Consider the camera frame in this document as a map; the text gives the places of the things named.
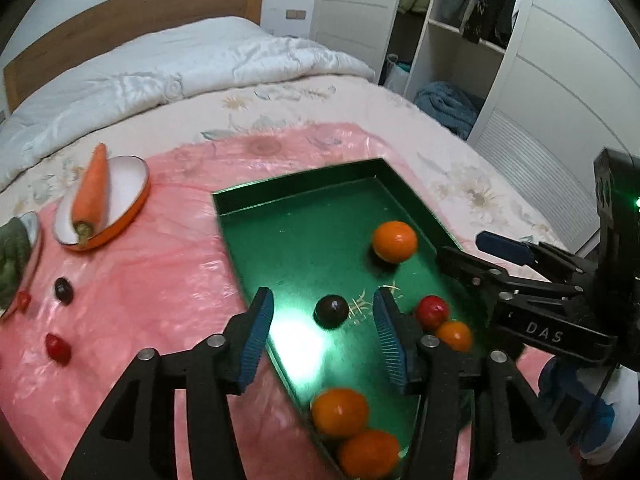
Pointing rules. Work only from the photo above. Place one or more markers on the orange oval dish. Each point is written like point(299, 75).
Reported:
point(130, 186)

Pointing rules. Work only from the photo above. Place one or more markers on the blue folded blanket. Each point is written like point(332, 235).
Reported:
point(452, 107)

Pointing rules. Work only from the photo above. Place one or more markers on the red tomato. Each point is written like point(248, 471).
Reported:
point(431, 312)
point(23, 300)
point(58, 350)

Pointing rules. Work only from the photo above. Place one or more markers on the large orange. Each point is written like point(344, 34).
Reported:
point(340, 413)

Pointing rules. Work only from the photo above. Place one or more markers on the orange carrot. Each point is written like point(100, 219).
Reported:
point(90, 203)

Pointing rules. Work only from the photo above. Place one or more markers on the white wardrobe with shelves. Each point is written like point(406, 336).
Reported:
point(558, 81)

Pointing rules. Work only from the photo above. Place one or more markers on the right hand blue white glove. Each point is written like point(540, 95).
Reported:
point(595, 408)

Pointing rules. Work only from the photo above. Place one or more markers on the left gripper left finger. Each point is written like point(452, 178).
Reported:
point(246, 335)

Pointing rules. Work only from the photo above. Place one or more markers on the green leafy bok choy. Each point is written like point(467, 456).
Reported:
point(15, 250)

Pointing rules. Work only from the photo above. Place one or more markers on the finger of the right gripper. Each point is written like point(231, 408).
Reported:
point(483, 276)
point(552, 262)

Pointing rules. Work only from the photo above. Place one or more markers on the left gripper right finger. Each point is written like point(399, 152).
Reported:
point(399, 335)

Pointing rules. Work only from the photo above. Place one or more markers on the green rectangular tray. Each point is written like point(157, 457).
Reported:
point(308, 235)

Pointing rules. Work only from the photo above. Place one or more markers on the white quilt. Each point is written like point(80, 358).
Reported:
point(154, 70)

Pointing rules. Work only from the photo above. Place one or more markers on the floral bed sheet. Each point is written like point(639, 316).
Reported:
point(464, 190)

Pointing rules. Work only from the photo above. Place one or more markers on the pink plastic sheet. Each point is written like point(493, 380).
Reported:
point(164, 283)

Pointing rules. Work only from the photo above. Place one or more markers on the white oval plate dark rim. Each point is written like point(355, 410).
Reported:
point(32, 223)

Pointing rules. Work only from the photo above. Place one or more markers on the wooden headboard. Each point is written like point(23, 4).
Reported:
point(103, 28)

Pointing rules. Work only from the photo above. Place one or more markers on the dark plum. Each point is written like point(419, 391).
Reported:
point(64, 291)
point(331, 311)

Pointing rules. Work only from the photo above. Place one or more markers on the wall switch plate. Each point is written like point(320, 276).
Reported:
point(295, 15)

